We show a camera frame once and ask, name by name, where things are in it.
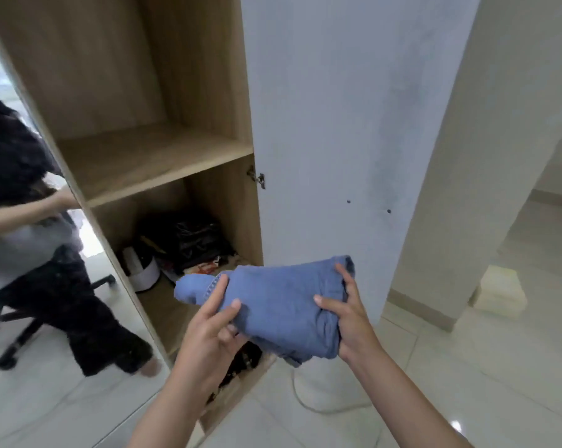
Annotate black clothing pile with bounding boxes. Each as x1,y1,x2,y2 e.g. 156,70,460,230
206,339,264,406

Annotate white round appliance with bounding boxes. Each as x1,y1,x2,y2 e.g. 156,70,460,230
121,246,161,293

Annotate colourful packet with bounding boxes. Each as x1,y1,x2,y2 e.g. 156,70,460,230
182,256,231,277

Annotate blue jeans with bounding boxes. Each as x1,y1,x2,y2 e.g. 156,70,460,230
174,255,356,368

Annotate white cabinet door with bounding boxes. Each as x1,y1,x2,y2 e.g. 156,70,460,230
240,0,483,328

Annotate black office chair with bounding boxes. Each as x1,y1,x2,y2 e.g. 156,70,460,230
0,273,118,372

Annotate person's right forearm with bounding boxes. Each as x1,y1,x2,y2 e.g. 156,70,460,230
348,346,474,448

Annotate person's left hand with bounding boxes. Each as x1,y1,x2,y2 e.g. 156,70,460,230
171,273,251,400

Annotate white cable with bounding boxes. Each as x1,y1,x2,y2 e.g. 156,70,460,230
289,363,376,415

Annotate wooden wardrobe cabinet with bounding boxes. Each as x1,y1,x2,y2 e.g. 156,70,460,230
0,0,281,435

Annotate black bag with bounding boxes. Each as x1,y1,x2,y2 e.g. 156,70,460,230
138,212,238,276

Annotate person's left forearm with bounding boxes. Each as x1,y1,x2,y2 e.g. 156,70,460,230
126,366,208,448

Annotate person's right hand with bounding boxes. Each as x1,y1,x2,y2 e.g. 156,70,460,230
314,263,385,367

